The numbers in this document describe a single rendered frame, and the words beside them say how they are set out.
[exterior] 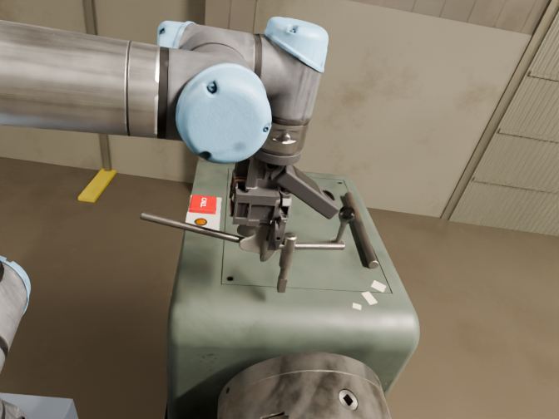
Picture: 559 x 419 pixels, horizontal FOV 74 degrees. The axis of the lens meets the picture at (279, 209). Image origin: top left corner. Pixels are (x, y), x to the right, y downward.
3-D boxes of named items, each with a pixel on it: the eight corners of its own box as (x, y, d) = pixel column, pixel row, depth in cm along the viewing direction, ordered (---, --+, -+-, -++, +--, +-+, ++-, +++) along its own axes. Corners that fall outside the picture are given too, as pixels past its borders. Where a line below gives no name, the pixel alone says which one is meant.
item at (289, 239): (285, 286, 68) (294, 231, 63) (288, 293, 66) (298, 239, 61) (273, 286, 67) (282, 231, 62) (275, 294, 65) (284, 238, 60)
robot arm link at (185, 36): (155, 31, 33) (274, 48, 36) (158, 10, 42) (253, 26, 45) (155, 115, 37) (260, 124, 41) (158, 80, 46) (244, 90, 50)
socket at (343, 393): (338, 394, 61) (346, 386, 60) (353, 412, 59) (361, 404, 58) (326, 404, 59) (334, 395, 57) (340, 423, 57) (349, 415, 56)
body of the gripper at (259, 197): (228, 199, 59) (237, 130, 53) (279, 203, 62) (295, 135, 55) (231, 229, 53) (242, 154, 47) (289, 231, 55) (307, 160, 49)
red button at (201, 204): (191, 200, 92) (191, 194, 90) (216, 203, 93) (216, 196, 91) (189, 215, 87) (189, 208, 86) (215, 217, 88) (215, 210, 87)
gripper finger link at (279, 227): (263, 237, 60) (272, 192, 56) (274, 237, 61) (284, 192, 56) (267, 256, 57) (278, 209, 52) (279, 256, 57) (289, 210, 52)
